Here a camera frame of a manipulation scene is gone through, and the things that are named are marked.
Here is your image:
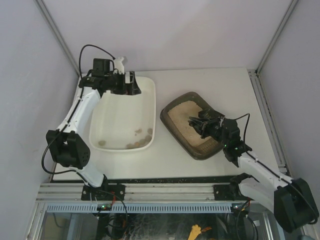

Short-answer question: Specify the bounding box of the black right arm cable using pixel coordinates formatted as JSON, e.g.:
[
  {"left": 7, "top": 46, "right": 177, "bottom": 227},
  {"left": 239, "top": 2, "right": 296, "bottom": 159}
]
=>
[{"left": 229, "top": 112, "right": 320, "bottom": 240}]

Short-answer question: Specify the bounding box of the aluminium frame rail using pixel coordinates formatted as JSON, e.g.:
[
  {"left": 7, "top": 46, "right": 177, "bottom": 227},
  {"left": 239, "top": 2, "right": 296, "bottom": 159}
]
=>
[{"left": 34, "top": 181, "right": 309, "bottom": 202}]

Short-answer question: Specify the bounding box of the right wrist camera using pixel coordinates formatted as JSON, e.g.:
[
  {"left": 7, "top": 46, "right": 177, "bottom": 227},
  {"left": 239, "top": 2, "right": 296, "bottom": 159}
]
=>
[{"left": 221, "top": 118, "right": 241, "bottom": 148}]

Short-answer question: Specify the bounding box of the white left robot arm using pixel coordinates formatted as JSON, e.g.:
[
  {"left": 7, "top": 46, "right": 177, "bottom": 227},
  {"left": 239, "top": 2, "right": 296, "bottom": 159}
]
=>
[{"left": 45, "top": 57, "right": 142, "bottom": 188}]

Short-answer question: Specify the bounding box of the dark grey litter box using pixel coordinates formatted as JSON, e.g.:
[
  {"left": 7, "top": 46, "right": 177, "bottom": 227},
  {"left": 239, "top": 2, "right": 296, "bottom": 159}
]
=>
[{"left": 160, "top": 91, "right": 223, "bottom": 161}]

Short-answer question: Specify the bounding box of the grey slotted cable duct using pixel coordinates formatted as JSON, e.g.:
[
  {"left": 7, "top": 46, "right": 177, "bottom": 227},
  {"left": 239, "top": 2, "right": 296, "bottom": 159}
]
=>
[{"left": 46, "top": 202, "right": 233, "bottom": 214}]

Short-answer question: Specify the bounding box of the grey clump bin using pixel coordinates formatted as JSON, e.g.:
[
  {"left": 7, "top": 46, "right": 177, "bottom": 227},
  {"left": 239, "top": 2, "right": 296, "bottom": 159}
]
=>
[{"left": 98, "top": 140, "right": 106, "bottom": 146}]

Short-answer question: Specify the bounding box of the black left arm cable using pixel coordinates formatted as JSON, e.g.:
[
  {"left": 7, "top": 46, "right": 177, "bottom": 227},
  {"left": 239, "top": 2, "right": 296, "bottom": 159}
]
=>
[{"left": 41, "top": 44, "right": 118, "bottom": 176}]

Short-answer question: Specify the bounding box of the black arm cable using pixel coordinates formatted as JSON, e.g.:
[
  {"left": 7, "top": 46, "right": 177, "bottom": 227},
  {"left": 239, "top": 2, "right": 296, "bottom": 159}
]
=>
[
  {"left": 41, "top": 44, "right": 118, "bottom": 176},
  {"left": 229, "top": 112, "right": 320, "bottom": 240}
]

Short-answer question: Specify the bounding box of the beige cat litter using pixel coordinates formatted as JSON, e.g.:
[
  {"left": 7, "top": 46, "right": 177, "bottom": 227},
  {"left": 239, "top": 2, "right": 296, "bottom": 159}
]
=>
[{"left": 168, "top": 100, "right": 212, "bottom": 147}]

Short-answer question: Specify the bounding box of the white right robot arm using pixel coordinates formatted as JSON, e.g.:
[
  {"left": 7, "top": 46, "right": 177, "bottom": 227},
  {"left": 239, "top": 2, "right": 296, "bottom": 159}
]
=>
[{"left": 201, "top": 117, "right": 320, "bottom": 233}]

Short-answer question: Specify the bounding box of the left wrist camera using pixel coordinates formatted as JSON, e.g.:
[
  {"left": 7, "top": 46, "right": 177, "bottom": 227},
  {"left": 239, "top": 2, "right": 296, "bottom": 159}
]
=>
[{"left": 91, "top": 58, "right": 113, "bottom": 77}]

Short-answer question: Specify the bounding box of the black litter scoop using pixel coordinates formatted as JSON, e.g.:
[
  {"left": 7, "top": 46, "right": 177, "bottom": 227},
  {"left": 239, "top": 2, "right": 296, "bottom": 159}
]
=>
[{"left": 188, "top": 108, "right": 225, "bottom": 139}]

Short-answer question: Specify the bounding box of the white plastic bin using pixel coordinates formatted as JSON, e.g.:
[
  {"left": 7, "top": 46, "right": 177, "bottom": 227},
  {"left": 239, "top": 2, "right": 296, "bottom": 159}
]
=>
[{"left": 88, "top": 76, "right": 156, "bottom": 152}]

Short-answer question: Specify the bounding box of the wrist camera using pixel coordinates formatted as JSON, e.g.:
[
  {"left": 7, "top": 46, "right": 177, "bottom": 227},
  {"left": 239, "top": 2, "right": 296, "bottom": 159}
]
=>
[
  {"left": 221, "top": 118, "right": 241, "bottom": 148},
  {"left": 91, "top": 58, "right": 113, "bottom": 77}
]

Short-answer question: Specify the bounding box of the yellow toy figure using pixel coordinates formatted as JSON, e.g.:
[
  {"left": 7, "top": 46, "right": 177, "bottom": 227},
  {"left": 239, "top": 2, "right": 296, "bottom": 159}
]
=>
[{"left": 188, "top": 224, "right": 202, "bottom": 240}]

